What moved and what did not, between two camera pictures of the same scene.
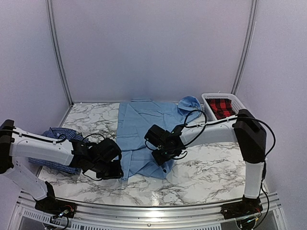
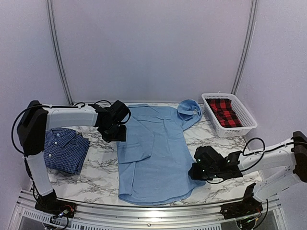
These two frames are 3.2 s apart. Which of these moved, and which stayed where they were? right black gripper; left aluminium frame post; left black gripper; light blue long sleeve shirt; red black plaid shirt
Moved: right black gripper; left black gripper; light blue long sleeve shirt
Stayed: left aluminium frame post; red black plaid shirt
